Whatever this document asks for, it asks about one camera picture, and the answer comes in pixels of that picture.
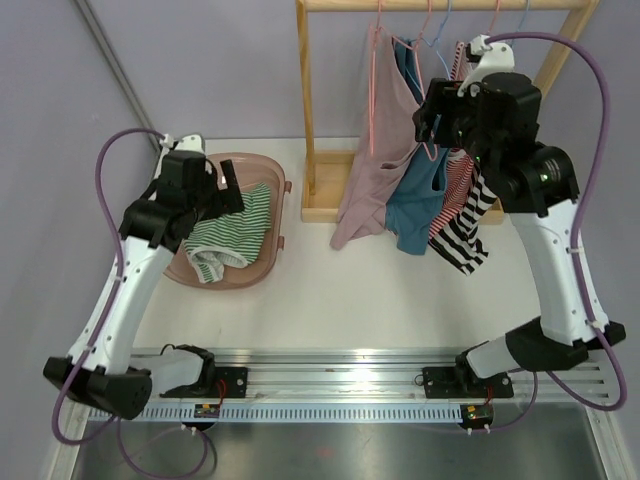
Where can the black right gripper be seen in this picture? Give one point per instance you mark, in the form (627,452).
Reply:
(443,100)

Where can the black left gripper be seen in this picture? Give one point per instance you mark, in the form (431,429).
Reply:
(234,197)

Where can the green striped tank top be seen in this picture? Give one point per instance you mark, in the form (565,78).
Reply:
(234,240)

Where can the mauve pink tank top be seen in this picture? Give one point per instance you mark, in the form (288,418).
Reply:
(362,211)

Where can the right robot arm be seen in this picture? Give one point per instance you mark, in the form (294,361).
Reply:
(495,120)

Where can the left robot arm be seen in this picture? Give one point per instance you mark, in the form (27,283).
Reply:
(97,371)

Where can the red striped tank top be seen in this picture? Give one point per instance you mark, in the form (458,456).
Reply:
(459,166)

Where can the teal blue tank top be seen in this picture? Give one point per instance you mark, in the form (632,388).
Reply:
(417,167)

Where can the black white striped tank top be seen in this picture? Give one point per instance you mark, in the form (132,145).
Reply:
(458,241)

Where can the pink plastic basin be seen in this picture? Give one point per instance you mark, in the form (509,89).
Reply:
(250,169)

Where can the wooden clothes rack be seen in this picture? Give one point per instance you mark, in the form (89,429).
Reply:
(327,171)

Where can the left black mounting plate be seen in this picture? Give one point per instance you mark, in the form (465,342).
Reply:
(231,382)

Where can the black mounting plate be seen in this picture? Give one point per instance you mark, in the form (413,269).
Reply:
(231,382)
(452,382)

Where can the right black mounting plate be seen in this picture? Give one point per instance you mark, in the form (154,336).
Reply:
(452,382)

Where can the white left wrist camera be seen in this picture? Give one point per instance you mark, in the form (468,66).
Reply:
(190,143)

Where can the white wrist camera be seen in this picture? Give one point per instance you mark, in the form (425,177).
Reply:
(494,58)
(190,143)

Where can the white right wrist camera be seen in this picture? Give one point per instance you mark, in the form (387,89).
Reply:
(494,58)

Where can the blue wire hanger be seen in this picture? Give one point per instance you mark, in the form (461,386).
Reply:
(436,43)
(522,21)

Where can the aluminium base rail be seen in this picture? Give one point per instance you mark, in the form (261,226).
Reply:
(385,376)

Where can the slotted cable duct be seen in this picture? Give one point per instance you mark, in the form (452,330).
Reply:
(346,413)

